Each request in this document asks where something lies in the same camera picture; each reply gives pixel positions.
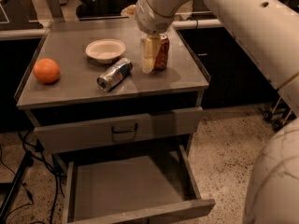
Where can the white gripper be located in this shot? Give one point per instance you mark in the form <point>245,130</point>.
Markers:
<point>149,15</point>

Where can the silver blue redbull can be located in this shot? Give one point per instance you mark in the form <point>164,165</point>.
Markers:
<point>115,74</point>

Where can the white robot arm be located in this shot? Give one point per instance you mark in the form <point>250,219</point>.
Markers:
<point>267,31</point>

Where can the red soda can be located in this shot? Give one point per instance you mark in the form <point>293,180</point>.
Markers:
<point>162,56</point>

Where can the grey metal drawer cabinet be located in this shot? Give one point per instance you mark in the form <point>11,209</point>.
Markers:
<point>76,96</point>

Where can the open middle drawer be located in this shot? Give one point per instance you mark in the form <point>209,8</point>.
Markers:
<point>150,185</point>

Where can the white paper bowl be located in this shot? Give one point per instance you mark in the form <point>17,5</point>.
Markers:
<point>105,50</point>

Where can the orange fruit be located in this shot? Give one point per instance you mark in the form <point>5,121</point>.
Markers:
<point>46,71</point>

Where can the black tripod leg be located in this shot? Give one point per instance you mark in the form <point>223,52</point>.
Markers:
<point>11,188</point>

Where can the closed upper drawer with handle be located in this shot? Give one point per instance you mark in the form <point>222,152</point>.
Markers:
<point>105,132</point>

